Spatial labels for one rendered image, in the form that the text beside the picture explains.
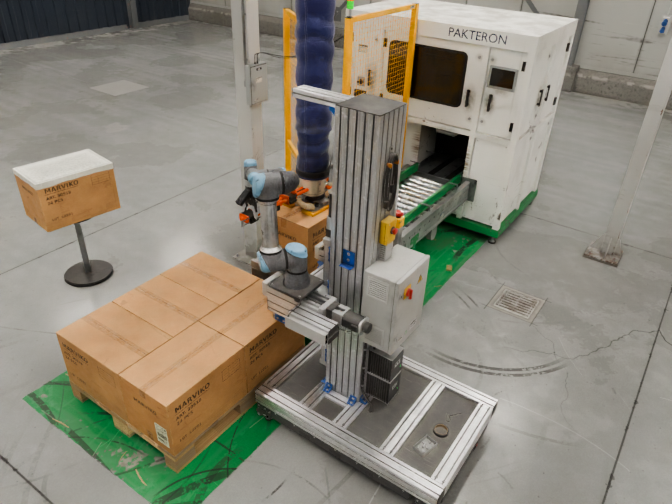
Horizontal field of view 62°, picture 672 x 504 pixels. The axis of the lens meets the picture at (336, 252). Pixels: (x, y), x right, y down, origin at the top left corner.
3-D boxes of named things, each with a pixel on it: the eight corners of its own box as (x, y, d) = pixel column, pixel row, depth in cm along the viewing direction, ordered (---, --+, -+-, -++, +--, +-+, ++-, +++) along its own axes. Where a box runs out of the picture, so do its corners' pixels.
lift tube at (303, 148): (309, 164, 388) (311, 1, 333) (335, 173, 377) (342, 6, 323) (289, 174, 372) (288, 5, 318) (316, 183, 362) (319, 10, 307)
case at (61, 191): (97, 192, 487) (88, 148, 466) (121, 207, 464) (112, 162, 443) (25, 214, 449) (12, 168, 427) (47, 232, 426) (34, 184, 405)
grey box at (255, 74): (263, 99, 449) (262, 60, 433) (268, 100, 446) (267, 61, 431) (246, 104, 435) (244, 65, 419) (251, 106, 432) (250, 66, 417)
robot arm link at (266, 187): (288, 273, 297) (284, 174, 273) (261, 278, 292) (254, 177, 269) (283, 264, 307) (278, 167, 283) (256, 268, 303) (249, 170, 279)
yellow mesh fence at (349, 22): (393, 210, 611) (413, 1, 501) (401, 213, 607) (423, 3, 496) (330, 255, 529) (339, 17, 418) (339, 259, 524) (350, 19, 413)
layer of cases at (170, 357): (205, 293, 447) (201, 250, 426) (304, 344, 400) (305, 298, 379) (69, 380, 362) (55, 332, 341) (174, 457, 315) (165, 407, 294)
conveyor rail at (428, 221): (462, 198, 551) (465, 180, 541) (467, 199, 549) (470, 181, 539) (324, 314, 388) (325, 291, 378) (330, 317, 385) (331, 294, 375)
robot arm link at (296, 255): (310, 271, 301) (310, 250, 294) (286, 275, 297) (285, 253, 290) (304, 259, 311) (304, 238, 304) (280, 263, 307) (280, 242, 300)
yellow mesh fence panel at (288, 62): (282, 233, 561) (278, 6, 450) (292, 232, 564) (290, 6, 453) (304, 281, 491) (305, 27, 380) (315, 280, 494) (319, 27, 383)
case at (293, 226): (315, 228, 436) (317, 181, 415) (358, 245, 416) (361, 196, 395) (263, 260, 394) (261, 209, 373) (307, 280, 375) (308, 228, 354)
